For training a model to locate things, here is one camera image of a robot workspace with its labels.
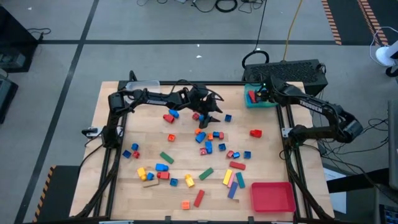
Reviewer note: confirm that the red plastic bin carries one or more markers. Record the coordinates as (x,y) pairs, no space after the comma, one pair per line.
(273,197)

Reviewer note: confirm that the black perforated computer case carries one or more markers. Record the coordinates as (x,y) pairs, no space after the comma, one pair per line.
(284,70)

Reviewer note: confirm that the small blue stud block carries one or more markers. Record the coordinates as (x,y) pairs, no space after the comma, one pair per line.
(174,182)
(150,176)
(222,147)
(247,154)
(126,154)
(236,155)
(228,118)
(135,147)
(216,134)

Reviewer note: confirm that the small red stud block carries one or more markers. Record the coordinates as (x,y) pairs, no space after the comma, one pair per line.
(229,154)
(195,116)
(203,151)
(221,135)
(136,154)

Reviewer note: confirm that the black orange striped floor mat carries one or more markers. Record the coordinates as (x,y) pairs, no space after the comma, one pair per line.
(53,193)
(348,18)

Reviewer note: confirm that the black equipment stand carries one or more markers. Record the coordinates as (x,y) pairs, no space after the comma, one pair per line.
(15,40)

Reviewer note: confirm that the long tan wooden block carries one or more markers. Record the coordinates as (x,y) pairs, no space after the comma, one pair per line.
(151,183)

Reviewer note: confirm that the large blue stud block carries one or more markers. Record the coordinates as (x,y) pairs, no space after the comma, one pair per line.
(161,167)
(201,137)
(173,113)
(208,147)
(202,117)

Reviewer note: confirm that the silver mounting bracket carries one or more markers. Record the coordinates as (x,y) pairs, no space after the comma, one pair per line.
(285,133)
(93,132)

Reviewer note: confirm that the long blue block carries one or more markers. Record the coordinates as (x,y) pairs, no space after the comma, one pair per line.
(248,100)

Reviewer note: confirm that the white round device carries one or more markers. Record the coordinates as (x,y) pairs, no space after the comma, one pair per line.
(385,54)

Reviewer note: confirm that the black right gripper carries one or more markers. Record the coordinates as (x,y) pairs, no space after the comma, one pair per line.
(273,90)

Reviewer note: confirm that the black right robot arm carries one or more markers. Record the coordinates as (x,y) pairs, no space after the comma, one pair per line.
(314,105)

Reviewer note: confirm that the large yellow stud block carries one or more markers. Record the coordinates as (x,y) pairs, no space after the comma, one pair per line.
(189,180)
(141,173)

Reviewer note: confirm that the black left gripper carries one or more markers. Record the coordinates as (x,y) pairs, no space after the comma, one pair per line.
(202,98)

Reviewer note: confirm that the long red block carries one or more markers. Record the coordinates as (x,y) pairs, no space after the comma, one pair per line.
(252,96)
(199,198)
(237,165)

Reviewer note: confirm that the long pink block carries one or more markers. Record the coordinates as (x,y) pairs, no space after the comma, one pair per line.
(232,183)

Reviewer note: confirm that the grey equipment box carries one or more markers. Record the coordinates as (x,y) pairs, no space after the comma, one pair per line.
(6,93)

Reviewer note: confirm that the long green block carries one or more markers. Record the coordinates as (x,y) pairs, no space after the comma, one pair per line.
(206,173)
(167,157)

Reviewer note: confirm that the small orange stud block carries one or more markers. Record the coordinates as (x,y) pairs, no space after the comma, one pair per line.
(210,136)
(198,131)
(186,205)
(171,137)

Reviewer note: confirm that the grey desk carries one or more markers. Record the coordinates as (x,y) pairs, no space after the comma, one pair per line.
(393,143)

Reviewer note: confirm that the clear plastic bin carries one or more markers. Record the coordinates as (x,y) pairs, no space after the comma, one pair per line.
(143,84)

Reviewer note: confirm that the large red stud block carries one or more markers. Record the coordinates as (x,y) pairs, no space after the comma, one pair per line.
(163,175)
(168,118)
(256,133)

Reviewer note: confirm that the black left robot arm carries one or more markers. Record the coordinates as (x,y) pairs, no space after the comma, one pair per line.
(161,100)

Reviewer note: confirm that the long yellow block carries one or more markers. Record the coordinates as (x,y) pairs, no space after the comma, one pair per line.
(227,177)

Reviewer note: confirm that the dark electronic device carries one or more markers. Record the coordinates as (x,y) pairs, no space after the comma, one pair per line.
(387,208)

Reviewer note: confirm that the long teal block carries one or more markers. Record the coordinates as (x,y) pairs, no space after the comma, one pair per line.
(240,180)

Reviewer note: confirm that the teal plastic bin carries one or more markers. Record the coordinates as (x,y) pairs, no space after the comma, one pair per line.
(248,105)

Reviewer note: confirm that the white paper sheet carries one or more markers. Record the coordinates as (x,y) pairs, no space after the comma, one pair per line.
(334,175)

